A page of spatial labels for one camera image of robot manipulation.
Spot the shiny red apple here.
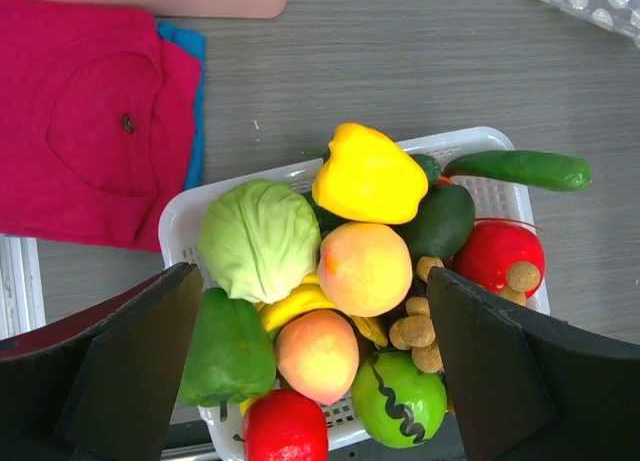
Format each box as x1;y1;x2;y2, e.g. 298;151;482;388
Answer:
452;219;545;298

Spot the peach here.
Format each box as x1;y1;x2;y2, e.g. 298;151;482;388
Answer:
275;309;359;405
317;222;413;317

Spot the dark green small cucumber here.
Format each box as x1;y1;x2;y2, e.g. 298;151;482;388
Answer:
411;153;442;186

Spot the yellow banana bunch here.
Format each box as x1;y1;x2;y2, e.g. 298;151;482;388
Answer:
238;270;390;416

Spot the magenta folded shirt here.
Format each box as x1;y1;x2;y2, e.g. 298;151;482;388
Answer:
1;0;201;252

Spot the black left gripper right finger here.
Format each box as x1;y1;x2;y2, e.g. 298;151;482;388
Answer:
427;268;639;460

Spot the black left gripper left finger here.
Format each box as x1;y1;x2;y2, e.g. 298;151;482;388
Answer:
1;262;203;460

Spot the dark green avocado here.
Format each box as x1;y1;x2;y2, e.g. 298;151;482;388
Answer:
393;184;476;265

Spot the blue folded cloth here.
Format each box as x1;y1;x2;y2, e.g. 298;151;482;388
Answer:
156;22;206;190

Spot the yellow bell pepper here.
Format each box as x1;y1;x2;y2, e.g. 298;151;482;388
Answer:
312;123;429;225

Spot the pale green cabbage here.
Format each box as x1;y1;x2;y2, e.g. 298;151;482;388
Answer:
197;179;321;304

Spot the red tomato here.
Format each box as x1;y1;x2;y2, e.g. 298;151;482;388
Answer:
242;389;329;461

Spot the brown longan bunch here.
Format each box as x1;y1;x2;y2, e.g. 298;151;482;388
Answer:
389;261;542;374

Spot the green watermelon ball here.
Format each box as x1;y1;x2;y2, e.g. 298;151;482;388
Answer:
351;350;447;449

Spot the green bell pepper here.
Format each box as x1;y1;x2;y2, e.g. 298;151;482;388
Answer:
178;288;276;407

